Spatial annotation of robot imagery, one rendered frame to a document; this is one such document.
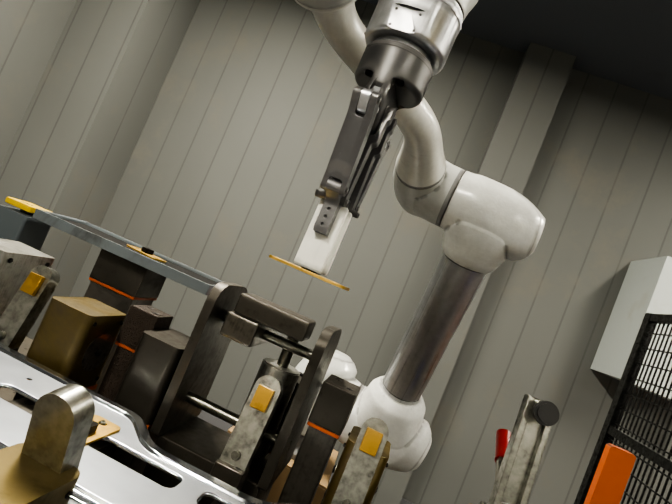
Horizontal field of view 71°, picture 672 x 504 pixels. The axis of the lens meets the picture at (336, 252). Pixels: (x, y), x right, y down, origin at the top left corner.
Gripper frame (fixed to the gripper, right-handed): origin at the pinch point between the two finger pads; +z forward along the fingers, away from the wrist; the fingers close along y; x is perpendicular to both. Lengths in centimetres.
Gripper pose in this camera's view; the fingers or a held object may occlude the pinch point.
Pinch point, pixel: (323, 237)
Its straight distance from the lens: 47.5
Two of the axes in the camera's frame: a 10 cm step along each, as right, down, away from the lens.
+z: -3.9, 9.2, -0.5
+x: 9.0, 3.7, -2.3
